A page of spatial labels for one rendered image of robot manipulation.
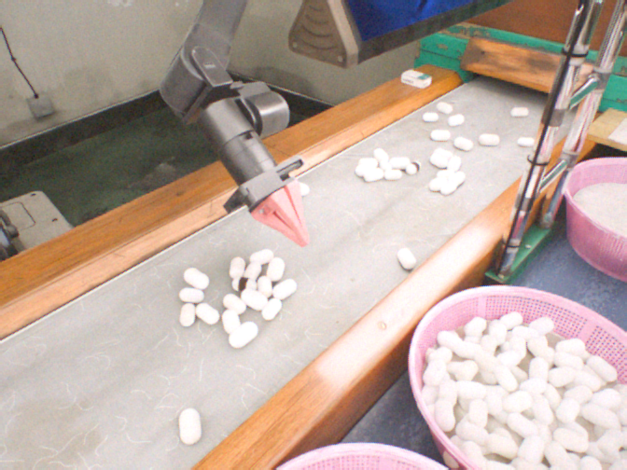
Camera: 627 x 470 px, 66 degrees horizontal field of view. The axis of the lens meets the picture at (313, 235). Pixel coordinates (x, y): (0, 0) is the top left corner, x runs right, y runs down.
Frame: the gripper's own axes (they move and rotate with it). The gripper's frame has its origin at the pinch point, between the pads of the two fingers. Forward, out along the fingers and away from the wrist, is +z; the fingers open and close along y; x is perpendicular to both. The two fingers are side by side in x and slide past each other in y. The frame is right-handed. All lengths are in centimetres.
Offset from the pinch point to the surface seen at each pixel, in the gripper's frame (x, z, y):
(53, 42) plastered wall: 160, -143, 55
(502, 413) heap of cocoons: -11.8, 27.2, 0.5
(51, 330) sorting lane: 16.6, -8.2, -26.7
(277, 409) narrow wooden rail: -3.9, 12.6, -16.5
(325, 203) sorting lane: 12.3, -3.0, 15.9
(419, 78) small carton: 17, -16, 63
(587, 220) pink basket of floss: -11.3, 21.7, 36.6
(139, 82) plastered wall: 185, -125, 93
